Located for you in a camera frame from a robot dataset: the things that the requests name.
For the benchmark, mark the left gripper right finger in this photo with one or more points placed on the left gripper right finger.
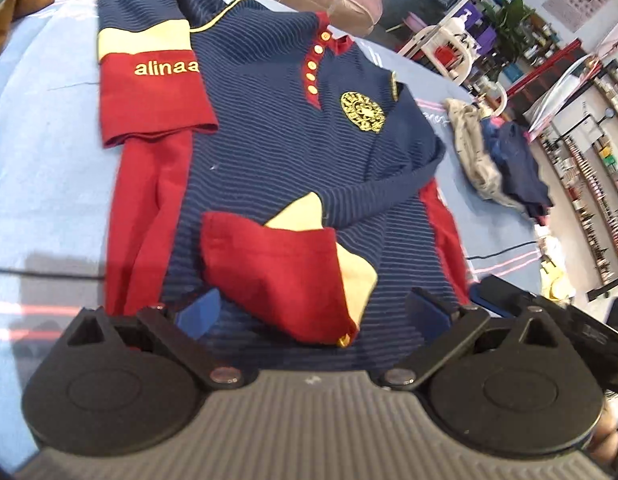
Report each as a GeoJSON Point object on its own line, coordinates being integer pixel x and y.
{"type": "Point", "coordinates": [500, 341]}

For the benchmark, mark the navy red striped shirt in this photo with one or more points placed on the navy red striped shirt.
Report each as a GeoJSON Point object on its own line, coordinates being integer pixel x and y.
{"type": "Point", "coordinates": [267, 160]}

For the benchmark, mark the white trolley cart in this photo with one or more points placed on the white trolley cart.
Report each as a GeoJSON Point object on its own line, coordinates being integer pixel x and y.
{"type": "Point", "coordinates": [447, 45]}

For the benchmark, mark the grey dotted garment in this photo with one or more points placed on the grey dotted garment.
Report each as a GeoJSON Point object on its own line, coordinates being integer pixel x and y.
{"type": "Point", "coordinates": [474, 158]}

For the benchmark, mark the wall shelves with bottles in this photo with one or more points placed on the wall shelves with bottles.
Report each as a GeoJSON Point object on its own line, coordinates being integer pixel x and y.
{"type": "Point", "coordinates": [582, 158]}

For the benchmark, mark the dark navy pink garment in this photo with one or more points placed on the dark navy pink garment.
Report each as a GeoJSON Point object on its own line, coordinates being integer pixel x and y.
{"type": "Point", "coordinates": [508, 147]}

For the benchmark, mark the person's right hand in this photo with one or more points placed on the person's right hand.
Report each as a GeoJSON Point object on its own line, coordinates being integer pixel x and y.
{"type": "Point", "coordinates": [603, 446]}

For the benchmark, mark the large green plant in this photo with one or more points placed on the large green plant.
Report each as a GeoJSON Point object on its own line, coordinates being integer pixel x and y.
{"type": "Point", "coordinates": [507, 20]}

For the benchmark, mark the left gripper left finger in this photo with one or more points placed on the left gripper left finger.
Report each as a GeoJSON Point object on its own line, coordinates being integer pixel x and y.
{"type": "Point", "coordinates": [156, 349]}

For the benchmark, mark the light blue bed sheet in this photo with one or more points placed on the light blue bed sheet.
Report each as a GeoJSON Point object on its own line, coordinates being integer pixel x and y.
{"type": "Point", "coordinates": [56, 187]}

